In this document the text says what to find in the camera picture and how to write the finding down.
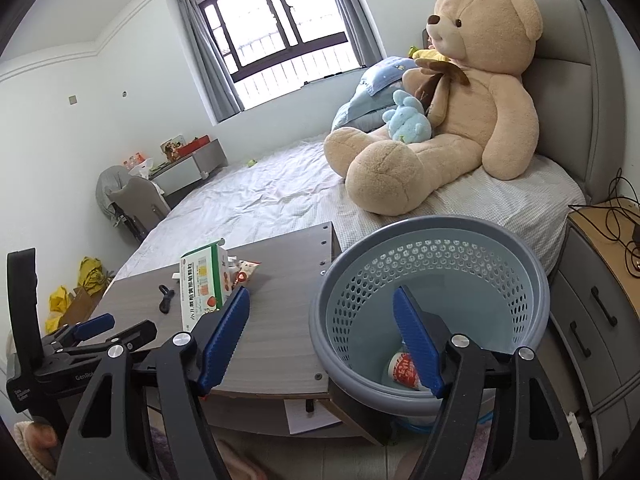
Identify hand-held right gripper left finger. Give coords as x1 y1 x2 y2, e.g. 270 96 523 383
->
55 285 251 480

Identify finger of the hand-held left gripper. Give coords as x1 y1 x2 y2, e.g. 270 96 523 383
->
50 320 158 361
42 312 116 348

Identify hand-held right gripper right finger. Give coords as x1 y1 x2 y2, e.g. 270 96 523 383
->
392 285 583 480

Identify green white carton box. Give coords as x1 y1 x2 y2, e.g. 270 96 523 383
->
180 241 238 333

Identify orange white snack wrapper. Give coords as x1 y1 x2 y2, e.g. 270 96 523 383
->
232 259 262 291

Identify grey plastic wastebasket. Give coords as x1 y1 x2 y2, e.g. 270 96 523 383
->
309 215 551 417

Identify person's left hand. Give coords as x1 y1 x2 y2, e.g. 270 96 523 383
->
14 422 57 480

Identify cardboard box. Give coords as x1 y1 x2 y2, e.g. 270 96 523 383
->
60 287 103 328

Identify yellow bag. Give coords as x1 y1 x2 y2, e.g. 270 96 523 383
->
46 285 73 333
77 256 115 296

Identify red white paper cup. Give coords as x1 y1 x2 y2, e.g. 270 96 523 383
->
382 351 433 392

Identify white paper sheet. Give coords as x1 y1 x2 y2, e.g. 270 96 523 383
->
284 399 341 435

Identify pink slipper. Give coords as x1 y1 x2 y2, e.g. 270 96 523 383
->
217 437 271 480

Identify grey chair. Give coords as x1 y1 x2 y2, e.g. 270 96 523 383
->
96 166 171 241

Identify bed with grey sheet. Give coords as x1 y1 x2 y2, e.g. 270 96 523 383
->
112 132 587 291

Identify white plastic bag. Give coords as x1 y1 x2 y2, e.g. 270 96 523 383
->
122 155 153 178

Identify grey cabinet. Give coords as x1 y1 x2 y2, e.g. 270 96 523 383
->
150 139 229 208

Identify grey nightstand with wooden top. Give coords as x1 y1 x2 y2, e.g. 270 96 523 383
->
547 200 640 456

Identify white power strip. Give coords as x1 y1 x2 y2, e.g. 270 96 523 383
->
565 410 586 458

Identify colourful picture box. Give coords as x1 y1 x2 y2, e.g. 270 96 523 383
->
160 136 187 162

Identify light blue plush toy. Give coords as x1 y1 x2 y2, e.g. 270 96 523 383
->
382 90 433 143

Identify large beige teddy bear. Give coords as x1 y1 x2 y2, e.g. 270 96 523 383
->
323 0 544 216

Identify light blue printed pillow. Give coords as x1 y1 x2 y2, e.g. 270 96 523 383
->
360 56 418 97

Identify grey curtain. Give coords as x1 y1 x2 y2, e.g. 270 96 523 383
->
175 0 245 123
320 0 386 67

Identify yellow plush toy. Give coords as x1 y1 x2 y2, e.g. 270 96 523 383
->
409 46 451 63

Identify grey padded headboard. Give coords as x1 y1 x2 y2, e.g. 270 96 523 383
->
422 0 626 206

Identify dark framed window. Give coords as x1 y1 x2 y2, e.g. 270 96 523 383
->
197 0 366 111

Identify black cables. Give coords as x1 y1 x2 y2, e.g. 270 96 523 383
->
570 167 640 278

